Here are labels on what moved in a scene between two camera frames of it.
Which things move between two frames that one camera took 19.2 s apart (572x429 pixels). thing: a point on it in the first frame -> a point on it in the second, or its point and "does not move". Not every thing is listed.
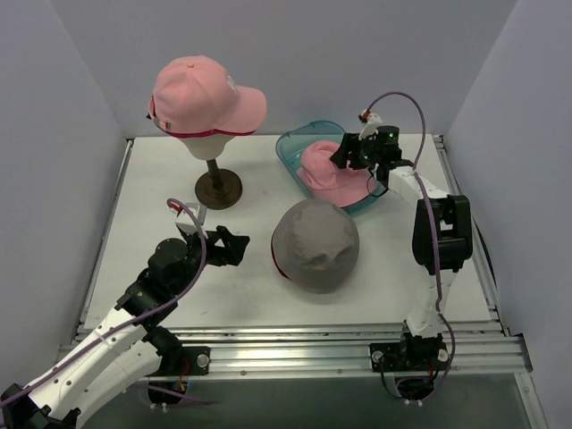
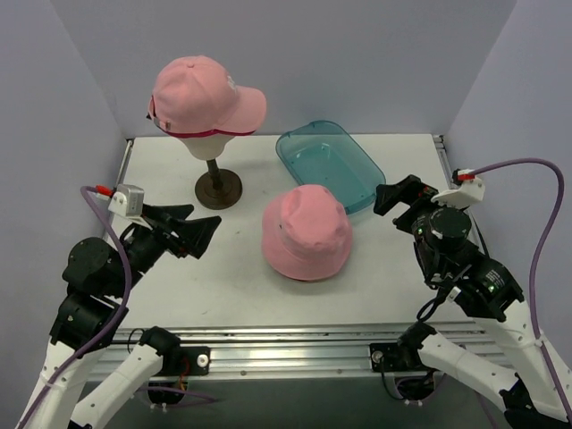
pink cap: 321,179 -> 307,233
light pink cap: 196,96 does not move
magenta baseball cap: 206,132 does not move
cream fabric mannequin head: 207,147 does not move
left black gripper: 215,250 -> 165,232
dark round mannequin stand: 218,189 does not move
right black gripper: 354,150 -> 412,211
